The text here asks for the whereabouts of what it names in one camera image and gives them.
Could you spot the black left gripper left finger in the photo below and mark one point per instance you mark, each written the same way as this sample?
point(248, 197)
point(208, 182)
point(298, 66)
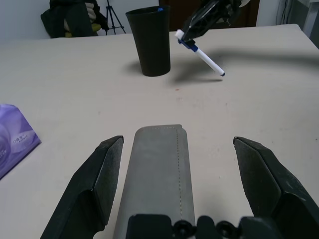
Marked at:
point(87, 189)

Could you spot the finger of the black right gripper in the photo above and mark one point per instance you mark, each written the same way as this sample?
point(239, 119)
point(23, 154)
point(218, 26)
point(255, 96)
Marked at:
point(207, 26)
point(200, 15)

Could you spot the grey glasses case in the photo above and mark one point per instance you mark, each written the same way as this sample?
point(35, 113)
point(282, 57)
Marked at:
point(157, 174)

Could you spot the dark brown door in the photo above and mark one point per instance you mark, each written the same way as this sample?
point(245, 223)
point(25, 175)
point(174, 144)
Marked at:
point(250, 15)

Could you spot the dark jacket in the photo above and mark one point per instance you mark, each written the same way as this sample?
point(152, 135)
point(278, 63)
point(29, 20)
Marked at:
point(72, 17)

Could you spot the black tripod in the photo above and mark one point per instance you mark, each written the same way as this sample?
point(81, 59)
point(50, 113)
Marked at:
point(112, 18)

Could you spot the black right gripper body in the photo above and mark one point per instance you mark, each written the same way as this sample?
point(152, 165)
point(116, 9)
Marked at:
point(230, 10)

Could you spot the black cup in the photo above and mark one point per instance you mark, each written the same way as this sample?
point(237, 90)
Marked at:
point(152, 44)

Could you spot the yellow green cushion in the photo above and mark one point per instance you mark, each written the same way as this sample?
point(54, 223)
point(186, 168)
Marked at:
point(93, 27)

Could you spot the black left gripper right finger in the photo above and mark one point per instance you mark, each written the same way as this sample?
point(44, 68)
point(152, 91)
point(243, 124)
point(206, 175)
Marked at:
point(271, 184)

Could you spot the purple tissue pack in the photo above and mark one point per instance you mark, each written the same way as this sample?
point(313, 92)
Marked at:
point(15, 139)

